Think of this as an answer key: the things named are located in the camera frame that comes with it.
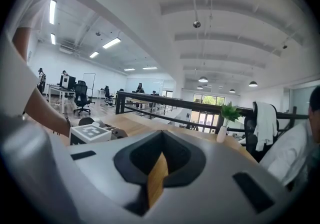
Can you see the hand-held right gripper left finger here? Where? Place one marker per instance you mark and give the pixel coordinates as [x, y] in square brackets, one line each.
[105, 168]

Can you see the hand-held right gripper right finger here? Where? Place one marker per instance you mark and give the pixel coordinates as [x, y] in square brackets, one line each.
[220, 168]

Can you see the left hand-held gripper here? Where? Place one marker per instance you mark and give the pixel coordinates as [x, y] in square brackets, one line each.
[90, 134]

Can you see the person's left forearm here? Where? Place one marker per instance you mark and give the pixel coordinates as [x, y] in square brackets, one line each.
[47, 115]

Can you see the white office desk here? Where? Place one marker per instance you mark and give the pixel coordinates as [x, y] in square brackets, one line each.
[56, 89]

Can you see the black mesh office chair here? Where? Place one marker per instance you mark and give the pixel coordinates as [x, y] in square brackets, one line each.
[81, 93]

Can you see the standing whiteboard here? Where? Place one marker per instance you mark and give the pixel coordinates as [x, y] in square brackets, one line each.
[88, 84]

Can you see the green plant in small vase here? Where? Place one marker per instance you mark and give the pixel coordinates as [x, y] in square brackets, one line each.
[228, 115]

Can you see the black monitor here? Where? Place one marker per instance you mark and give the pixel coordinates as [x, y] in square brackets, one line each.
[70, 81]

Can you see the white jacket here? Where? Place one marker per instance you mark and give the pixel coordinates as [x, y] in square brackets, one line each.
[266, 123]

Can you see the black pendant lamp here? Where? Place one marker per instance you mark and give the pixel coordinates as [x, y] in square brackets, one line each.
[253, 84]
[199, 87]
[232, 91]
[203, 79]

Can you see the black metal railing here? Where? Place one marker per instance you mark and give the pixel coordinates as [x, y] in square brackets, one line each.
[175, 103]

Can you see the group of ceiling strip lights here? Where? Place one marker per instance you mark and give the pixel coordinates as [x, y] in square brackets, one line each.
[111, 43]

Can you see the ceiling security camera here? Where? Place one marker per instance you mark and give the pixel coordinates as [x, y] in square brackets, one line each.
[285, 46]

